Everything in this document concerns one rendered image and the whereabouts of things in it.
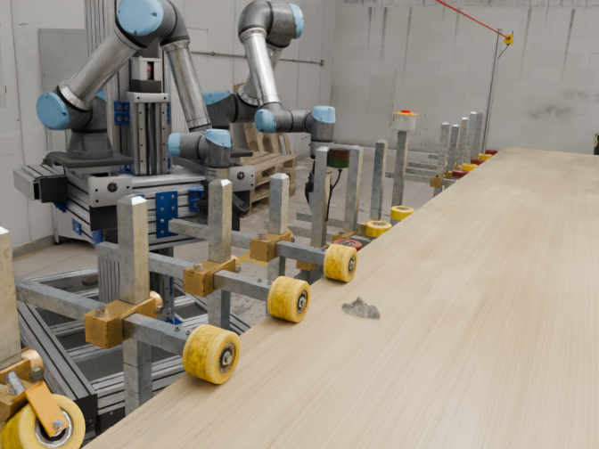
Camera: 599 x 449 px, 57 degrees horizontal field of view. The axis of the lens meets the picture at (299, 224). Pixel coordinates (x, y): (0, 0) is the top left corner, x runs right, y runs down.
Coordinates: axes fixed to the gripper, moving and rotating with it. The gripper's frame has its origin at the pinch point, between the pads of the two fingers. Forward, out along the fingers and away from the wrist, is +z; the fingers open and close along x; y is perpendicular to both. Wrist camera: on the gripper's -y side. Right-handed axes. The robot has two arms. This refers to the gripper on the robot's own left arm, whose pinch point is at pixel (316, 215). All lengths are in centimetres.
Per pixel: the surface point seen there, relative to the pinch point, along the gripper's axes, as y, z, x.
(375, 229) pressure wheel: -10.9, 0.2, -19.4
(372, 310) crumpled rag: -76, -1, -18
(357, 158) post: -1.6, -20.2, -12.0
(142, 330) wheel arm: -101, -5, 18
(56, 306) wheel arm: -94, -4, 37
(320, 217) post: -24.9, -5.8, -3.1
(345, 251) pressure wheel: -59, -8, -12
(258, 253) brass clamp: -55, -4, 9
